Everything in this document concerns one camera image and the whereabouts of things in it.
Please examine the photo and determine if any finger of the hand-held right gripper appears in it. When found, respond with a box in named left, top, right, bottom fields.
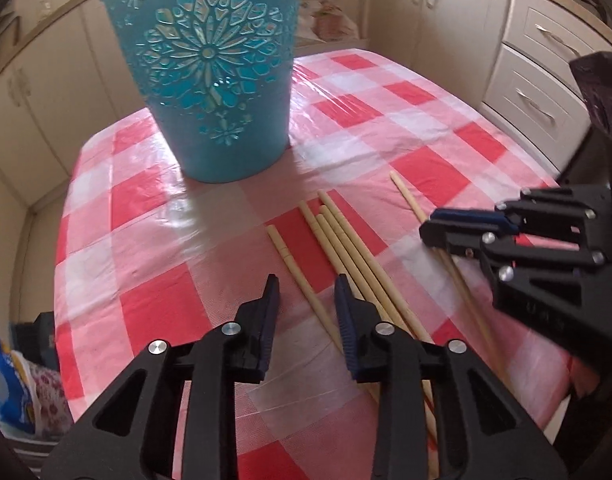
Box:
left=419, top=221, right=612, bottom=341
left=430, top=187, right=612, bottom=241

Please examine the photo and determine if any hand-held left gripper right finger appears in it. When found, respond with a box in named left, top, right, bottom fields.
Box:
left=334, top=274, right=569, bottom=480

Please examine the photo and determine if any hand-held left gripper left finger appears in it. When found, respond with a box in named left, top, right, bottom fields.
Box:
left=41, top=274, right=281, bottom=480

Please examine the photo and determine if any single wooden chopstick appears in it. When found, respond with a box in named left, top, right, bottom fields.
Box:
left=390, top=171, right=516, bottom=401

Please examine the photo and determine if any bunch of wooden chopsticks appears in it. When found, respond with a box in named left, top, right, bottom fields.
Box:
left=267, top=190, right=441, bottom=480

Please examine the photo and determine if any blue plastic basket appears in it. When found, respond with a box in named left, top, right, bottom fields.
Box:
left=100, top=0, right=307, bottom=184

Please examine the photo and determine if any cream narrow drawer cabinet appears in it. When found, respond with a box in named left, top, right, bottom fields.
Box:
left=480, top=0, right=612, bottom=171

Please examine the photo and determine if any red checkered plastic tablecloth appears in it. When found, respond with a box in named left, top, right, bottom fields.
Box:
left=53, top=49, right=581, bottom=480

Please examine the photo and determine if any cream two-door cabinet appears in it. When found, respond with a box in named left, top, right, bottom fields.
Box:
left=376, top=0, right=511, bottom=106

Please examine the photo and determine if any white storage trolley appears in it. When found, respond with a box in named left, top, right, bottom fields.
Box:
left=293, top=0, right=374, bottom=58

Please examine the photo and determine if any white printed plastic bag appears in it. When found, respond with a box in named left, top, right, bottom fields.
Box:
left=311, top=0, right=361, bottom=41

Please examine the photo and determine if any cream cabinet row with doors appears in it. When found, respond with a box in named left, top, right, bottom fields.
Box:
left=0, top=0, right=132, bottom=321

